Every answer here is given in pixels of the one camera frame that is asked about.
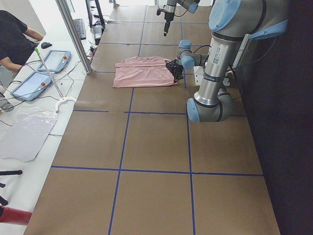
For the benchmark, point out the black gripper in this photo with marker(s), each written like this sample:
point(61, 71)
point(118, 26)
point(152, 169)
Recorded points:
point(168, 16)
point(177, 71)

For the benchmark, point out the pink Snoopy t-shirt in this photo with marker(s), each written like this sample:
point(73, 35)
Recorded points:
point(139, 72)

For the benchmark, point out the white mounting plate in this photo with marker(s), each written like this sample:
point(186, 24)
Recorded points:
point(198, 75)

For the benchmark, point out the black keyboard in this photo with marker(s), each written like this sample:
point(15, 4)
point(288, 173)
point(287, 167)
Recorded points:
point(80, 28)

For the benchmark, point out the white hooked stick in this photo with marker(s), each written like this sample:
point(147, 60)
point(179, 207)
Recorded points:
point(63, 98)

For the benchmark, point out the blue teach pendant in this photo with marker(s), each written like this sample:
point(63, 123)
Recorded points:
point(32, 86)
point(57, 60)

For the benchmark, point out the black computer mouse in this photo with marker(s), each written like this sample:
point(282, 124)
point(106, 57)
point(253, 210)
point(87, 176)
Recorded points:
point(45, 45)

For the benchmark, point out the person in black shirt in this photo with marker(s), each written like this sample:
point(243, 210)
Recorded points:
point(17, 41)

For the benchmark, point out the clear plastic bag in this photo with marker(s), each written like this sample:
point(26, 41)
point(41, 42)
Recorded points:
point(25, 138)

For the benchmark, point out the red fire extinguisher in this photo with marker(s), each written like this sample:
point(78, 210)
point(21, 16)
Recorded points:
point(14, 216)

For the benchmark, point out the aluminium frame post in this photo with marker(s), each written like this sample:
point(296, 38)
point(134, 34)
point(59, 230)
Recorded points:
point(66, 15)

